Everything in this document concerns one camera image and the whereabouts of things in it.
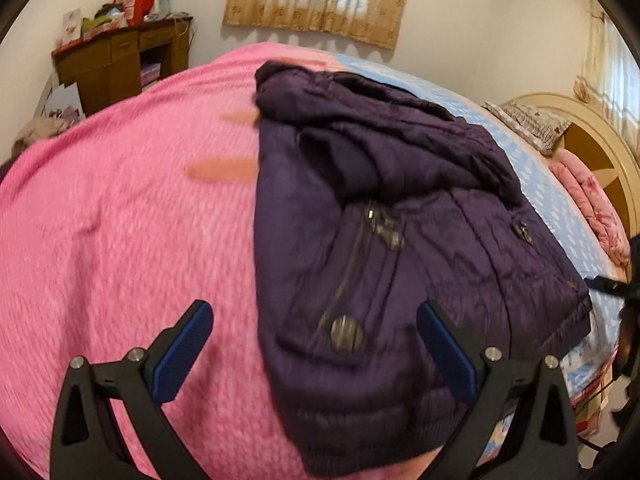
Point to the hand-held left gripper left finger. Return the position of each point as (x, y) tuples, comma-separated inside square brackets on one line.
[(182, 355)]

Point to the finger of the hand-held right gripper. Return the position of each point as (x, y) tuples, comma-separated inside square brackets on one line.
[(607, 285)]

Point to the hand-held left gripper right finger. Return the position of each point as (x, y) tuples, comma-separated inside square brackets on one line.
[(445, 355)]

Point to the dark purple quilted jacket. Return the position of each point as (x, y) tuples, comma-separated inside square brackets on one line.
[(400, 200)]

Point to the beige clothes pile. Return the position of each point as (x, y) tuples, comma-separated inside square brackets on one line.
[(35, 132)]

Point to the pink folded floral quilt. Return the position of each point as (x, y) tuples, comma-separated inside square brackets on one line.
[(595, 205)]

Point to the blue dotted printed bedsheet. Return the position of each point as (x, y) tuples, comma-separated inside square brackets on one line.
[(550, 200)]

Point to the pink textured blanket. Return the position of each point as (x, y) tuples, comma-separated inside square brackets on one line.
[(125, 235)]

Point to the cream wooden bed headboard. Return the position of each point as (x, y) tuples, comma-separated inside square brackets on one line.
[(590, 140)]

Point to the grey patterned pillow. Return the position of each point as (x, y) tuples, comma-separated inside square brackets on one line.
[(530, 122)]

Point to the narrow yellow patterned curtain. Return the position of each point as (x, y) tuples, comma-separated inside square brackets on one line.
[(610, 70)]

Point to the white paper bag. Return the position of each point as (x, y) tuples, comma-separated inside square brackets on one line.
[(65, 100)]

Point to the brown wooden desk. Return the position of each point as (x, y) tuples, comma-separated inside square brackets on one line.
[(100, 70)]

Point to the green cloth bundle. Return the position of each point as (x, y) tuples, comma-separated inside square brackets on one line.
[(102, 22)]

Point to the white upright box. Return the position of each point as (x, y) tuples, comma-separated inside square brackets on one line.
[(71, 27)]

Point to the pale green bottle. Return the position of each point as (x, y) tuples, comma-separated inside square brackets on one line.
[(163, 4)]

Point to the red gift bag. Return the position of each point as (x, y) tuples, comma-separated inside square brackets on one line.
[(132, 2)]

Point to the wide yellow patterned curtain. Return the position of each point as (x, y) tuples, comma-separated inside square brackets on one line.
[(300, 5)]

